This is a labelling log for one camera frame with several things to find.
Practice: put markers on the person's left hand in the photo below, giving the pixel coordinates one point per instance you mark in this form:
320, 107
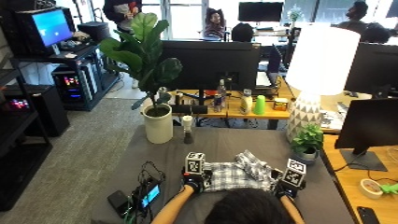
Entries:
193, 181

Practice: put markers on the person's right hand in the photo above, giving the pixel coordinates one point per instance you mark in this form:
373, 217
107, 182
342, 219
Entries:
288, 188

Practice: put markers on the grey plaid cloth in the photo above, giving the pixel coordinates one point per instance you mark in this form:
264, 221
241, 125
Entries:
243, 174

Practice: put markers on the white marker cube on right glove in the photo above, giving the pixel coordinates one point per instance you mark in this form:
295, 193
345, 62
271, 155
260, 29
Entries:
293, 176

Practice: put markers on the white marker cube on glove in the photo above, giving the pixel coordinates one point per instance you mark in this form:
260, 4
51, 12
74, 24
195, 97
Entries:
195, 162
293, 176

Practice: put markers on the white marker cube on left glove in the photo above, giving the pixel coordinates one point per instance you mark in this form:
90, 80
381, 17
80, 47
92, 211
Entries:
195, 162

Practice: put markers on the the person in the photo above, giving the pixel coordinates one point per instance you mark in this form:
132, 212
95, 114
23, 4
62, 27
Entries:
248, 206

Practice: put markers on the black device with lit screen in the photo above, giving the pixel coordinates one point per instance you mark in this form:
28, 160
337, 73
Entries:
148, 194

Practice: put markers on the small green potted plant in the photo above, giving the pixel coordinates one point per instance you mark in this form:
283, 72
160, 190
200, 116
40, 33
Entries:
308, 141

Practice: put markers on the white and black pepper mill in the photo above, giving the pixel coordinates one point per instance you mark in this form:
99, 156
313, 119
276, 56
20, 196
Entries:
188, 128

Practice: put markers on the wooden desk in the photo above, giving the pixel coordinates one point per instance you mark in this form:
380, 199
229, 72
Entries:
365, 193
236, 109

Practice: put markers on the black power bank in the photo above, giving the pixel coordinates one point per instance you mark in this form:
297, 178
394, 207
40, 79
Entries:
117, 201

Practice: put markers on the roll of white tape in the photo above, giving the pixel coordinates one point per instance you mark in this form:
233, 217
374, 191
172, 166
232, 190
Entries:
370, 188

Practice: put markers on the white cylindrical plant pot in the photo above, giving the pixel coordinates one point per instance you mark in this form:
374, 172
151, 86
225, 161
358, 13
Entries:
157, 123

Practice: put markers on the black smartphone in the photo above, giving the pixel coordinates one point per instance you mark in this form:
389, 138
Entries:
368, 215

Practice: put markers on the green toy figure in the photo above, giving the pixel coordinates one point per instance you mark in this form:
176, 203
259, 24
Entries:
389, 188

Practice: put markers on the black monitor on wooden desk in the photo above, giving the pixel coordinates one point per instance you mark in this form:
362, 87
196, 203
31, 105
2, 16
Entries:
369, 127

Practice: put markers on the clear water bottle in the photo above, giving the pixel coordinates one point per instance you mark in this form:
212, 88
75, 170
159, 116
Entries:
221, 90

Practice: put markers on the white table lamp with patterned base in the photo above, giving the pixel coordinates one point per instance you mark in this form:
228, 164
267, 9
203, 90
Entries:
314, 77

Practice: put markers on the large black monitor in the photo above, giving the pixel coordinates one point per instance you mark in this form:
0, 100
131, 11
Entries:
209, 65

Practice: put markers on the large leafy potted plant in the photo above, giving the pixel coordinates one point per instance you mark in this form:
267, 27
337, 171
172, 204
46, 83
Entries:
141, 56

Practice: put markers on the black computer tower with lights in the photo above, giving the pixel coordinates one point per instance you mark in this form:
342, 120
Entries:
72, 85

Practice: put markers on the black metal cart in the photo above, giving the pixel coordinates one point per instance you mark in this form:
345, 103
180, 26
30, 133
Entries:
79, 77

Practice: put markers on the black shelf rack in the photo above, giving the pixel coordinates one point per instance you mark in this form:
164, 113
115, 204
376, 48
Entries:
19, 149

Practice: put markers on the monitor with blue screen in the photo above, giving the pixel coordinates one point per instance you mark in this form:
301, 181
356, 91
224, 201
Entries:
50, 28

